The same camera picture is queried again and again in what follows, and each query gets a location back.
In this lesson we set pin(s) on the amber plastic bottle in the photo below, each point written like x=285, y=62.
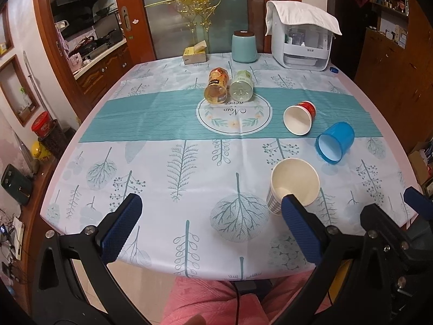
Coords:
x=217, y=86

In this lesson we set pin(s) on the tissue box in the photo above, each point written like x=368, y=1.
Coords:
x=194, y=55

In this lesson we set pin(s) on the cardboard box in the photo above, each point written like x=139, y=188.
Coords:
x=421, y=162

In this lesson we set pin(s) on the blue plastic cup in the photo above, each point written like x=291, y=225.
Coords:
x=335, y=142

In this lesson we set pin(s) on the red paper cup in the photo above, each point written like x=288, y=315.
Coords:
x=299, y=118

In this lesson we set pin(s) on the teal canister with brown lid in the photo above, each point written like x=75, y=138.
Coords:
x=244, y=48

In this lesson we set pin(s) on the person's pink trousers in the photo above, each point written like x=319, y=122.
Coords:
x=209, y=304

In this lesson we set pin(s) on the wooden shelf unit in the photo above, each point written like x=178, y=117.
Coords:
x=389, y=10

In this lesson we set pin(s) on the white towel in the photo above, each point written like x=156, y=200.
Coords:
x=297, y=15

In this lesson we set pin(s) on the dark green device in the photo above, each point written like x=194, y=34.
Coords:
x=15, y=184

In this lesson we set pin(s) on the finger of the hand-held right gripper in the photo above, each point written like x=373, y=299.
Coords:
x=380, y=221
x=419, y=199

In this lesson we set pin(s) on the leaf-print teal tablecloth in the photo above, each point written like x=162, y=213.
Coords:
x=176, y=162

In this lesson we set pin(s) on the yellow jar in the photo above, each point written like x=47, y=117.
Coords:
x=40, y=150

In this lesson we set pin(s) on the red tin can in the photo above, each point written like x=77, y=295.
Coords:
x=41, y=125

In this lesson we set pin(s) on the wooden kitchen cabinet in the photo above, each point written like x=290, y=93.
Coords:
x=101, y=71

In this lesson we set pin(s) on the checkered paper cup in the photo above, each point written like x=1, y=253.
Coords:
x=297, y=184

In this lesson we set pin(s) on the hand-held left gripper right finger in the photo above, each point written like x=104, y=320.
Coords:
x=301, y=232

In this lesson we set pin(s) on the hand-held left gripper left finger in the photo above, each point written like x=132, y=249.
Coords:
x=121, y=230

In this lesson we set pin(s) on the white countertop appliance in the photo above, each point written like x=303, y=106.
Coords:
x=304, y=49

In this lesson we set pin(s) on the clear green-tinted plastic bottle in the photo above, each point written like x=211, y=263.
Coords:
x=242, y=86

